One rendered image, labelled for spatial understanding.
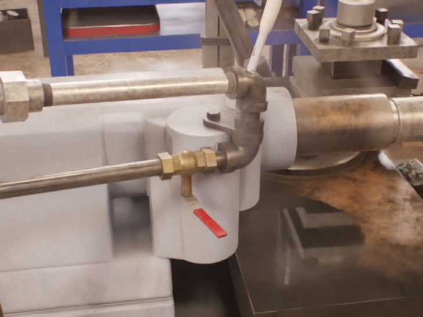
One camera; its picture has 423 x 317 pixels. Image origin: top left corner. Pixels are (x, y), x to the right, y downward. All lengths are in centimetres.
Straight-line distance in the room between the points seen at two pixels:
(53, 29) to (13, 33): 203
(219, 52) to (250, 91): 132
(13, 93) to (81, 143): 21
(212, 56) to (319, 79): 90
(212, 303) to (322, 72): 44
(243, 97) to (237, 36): 97
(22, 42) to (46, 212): 389
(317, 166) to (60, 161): 48
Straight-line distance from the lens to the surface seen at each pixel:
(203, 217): 70
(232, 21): 166
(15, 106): 60
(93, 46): 266
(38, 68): 434
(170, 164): 69
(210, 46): 200
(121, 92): 64
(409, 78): 112
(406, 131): 93
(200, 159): 71
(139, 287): 84
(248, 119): 71
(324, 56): 109
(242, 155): 72
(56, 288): 84
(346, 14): 114
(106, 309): 84
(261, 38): 81
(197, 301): 116
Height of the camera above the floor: 148
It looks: 28 degrees down
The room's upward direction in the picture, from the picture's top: straight up
